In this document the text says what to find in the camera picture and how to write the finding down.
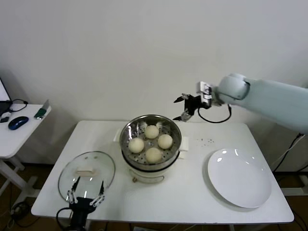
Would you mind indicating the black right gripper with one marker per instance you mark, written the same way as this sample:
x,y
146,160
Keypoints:
x,y
192,103

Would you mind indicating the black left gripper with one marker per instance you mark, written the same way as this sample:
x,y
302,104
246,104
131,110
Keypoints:
x,y
83,204

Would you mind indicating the white steamed baozi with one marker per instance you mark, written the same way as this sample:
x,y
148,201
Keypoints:
x,y
152,132
136,145
165,141
154,155

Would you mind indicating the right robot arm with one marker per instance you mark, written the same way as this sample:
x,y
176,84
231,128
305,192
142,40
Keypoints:
x,y
264,98

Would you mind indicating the stainless steel steamer basket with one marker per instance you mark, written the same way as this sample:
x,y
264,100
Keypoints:
x,y
168,156

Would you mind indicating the brown crumbs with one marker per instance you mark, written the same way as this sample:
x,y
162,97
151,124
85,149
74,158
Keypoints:
x,y
204,141

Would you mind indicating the white electric pot base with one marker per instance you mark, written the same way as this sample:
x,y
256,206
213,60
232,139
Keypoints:
x,y
146,176

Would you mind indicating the white side desk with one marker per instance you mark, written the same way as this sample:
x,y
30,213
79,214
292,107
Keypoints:
x,y
21,142

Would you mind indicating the large white plate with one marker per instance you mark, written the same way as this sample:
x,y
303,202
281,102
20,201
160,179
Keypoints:
x,y
238,178

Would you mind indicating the blue computer mouse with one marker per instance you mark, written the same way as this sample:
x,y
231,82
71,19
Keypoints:
x,y
18,122

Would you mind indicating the small black adapter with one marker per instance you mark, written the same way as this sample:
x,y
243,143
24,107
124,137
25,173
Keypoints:
x,y
4,119

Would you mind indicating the black laptop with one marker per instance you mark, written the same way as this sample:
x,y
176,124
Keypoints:
x,y
3,96

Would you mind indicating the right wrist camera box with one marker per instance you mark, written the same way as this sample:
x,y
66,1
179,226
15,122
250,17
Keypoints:
x,y
205,92

